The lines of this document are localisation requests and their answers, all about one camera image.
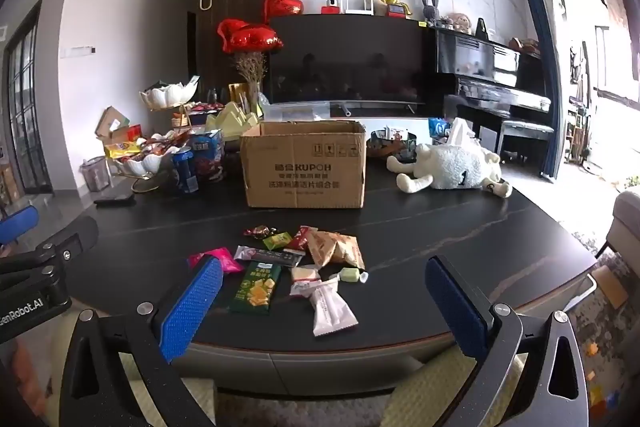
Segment pink snack packet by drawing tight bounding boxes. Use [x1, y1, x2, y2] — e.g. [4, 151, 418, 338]
[187, 248, 244, 275]

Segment white television cabinet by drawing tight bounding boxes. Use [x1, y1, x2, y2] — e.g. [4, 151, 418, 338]
[260, 101, 451, 140]

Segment dried flower bouquet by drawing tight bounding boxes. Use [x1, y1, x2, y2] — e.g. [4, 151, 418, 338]
[234, 49, 268, 85]

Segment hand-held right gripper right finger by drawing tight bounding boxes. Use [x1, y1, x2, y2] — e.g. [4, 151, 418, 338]
[425, 255, 591, 427]

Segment brown cardboard box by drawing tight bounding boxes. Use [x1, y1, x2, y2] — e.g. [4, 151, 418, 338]
[240, 121, 367, 209]

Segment open cardboard carton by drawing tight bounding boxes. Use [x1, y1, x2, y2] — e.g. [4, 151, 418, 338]
[95, 106, 143, 145]

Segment gold box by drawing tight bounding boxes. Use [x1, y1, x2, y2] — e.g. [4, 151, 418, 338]
[228, 83, 251, 108]

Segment dark green snack packet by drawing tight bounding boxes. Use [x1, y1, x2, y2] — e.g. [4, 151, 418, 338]
[230, 261, 279, 315]

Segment black television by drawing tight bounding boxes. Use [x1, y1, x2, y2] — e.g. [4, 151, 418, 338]
[263, 13, 436, 114]

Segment green candy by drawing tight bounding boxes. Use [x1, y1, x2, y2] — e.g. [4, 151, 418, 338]
[327, 268, 370, 284]

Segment red heart balloon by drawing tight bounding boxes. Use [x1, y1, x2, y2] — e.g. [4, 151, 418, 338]
[230, 24, 284, 52]
[216, 18, 251, 54]
[263, 0, 304, 18]

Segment black piano bench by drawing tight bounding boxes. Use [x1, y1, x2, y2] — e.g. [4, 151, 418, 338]
[497, 119, 556, 158]

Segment blue snack cup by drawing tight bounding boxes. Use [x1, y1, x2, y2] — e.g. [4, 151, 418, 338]
[187, 129, 224, 185]

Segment white shell tiered stand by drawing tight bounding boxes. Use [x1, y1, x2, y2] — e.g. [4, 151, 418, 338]
[105, 77, 201, 194]

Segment dark bowl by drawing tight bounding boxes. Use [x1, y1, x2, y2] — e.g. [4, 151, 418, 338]
[366, 129, 418, 159]

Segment clear zip bag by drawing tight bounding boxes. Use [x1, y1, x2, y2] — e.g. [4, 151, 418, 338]
[257, 102, 331, 124]

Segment yellow chip bag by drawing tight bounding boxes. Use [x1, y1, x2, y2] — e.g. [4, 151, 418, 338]
[105, 142, 143, 159]

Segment grey bunny doll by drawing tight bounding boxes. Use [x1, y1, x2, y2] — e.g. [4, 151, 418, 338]
[420, 0, 442, 28]

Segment small red snack packet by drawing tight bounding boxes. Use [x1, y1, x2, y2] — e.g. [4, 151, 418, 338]
[286, 226, 318, 254]

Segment black upright piano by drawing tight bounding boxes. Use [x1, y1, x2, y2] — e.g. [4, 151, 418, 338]
[432, 27, 556, 168]

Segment blue curtain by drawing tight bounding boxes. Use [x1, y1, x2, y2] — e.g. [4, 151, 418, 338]
[515, 0, 563, 180]

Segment glass vase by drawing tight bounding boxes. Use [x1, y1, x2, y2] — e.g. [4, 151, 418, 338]
[245, 82, 263, 115]

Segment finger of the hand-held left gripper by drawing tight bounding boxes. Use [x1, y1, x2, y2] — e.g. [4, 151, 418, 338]
[0, 216, 99, 293]
[0, 205, 40, 248]

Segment pile of assorted snacks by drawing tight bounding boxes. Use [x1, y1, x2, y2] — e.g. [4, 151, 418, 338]
[105, 129, 193, 160]

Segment white pastry packet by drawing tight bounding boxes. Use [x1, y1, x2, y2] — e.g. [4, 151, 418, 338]
[306, 277, 359, 338]

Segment tan snack packet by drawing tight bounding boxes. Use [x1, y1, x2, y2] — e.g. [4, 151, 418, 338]
[306, 231, 343, 269]
[330, 233, 367, 270]

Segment colourful toy blocks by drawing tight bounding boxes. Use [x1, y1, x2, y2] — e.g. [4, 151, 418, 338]
[582, 342, 621, 408]

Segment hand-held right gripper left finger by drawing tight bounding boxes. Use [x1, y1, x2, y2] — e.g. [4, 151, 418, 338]
[59, 253, 226, 427]

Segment black framed glass door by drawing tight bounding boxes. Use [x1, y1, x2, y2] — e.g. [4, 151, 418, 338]
[0, 2, 53, 202]

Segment wooden chair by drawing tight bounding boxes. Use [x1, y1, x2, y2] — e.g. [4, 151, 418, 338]
[570, 264, 631, 313]

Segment clear chocolate stick packet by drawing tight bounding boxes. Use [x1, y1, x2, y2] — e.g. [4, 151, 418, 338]
[234, 245, 304, 269]

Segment yellow-green seat cushion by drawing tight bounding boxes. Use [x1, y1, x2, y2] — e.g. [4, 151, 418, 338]
[395, 347, 481, 427]

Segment blue soda can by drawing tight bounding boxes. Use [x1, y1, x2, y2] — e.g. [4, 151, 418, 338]
[171, 148, 200, 194]

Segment gold mountain ornament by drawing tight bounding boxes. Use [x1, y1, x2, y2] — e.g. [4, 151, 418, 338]
[205, 101, 261, 142]

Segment grey wastebasket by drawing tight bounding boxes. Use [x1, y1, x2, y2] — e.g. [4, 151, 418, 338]
[80, 156, 112, 192]

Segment small white cream packet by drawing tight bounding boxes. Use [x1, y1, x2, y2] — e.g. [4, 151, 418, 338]
[291, 264, 322, 284]

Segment grey sofa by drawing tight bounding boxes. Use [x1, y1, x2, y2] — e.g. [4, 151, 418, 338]
[611, 189, 640, 268]

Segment white sheep plush tissue holder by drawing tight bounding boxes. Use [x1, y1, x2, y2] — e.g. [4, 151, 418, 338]
[386, 142, 513, 198]

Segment white tissue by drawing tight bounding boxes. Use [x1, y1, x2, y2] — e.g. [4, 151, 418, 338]
[445, 117, 476, 148]

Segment brown plush doll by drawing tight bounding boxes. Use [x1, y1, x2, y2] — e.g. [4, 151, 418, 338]
[445, 13, 473, 34]

